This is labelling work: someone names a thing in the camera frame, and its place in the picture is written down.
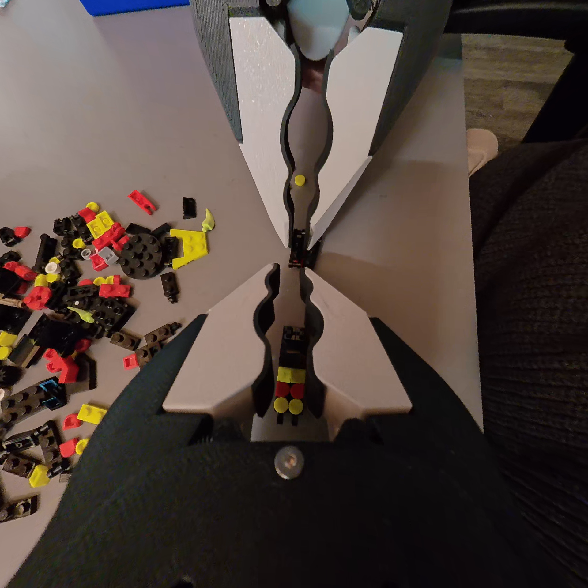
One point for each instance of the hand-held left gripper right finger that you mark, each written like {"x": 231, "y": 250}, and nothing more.
{"x": 363, "y": 363}

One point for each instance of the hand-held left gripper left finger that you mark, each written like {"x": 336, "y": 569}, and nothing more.
{"x": 216, "y": 363}

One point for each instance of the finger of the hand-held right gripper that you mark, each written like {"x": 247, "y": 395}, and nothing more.
{"x": 363, "y": 105}
{"x": 259, "y": 101}

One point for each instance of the black red yellow lego assembly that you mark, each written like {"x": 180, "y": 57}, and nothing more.
{"x": 290, "y": 372}

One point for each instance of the person's right forearm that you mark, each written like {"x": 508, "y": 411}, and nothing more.
{"x": 505, "y": 18}

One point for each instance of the yellow lego wedge plate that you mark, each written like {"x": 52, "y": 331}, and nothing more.
{"x": 189, "y": 248}

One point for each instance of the pile of loose lego pieces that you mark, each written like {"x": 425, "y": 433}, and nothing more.
{"x": 101, "y": 307}

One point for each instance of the black lego slope tile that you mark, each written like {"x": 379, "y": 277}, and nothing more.
{"x": 188, "y": 207}

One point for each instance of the lime green lego claw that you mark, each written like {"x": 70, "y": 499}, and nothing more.
{"x": 209, "y": 220}

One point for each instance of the black round lego plate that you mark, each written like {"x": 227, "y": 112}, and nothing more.
{"x": 140, "y": 255}

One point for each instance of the red lego clip plate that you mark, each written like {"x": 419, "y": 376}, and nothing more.
{"x": 142, "y": 202}

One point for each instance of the blue plastic bin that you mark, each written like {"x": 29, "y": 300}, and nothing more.
{"x": 138, "y": 5}

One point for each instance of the person's pale shoe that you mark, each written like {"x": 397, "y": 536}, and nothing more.
{"x": 480, "y": 151}

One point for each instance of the black chair frame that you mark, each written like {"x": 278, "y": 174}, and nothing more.
{"x": 558, "y": 92}

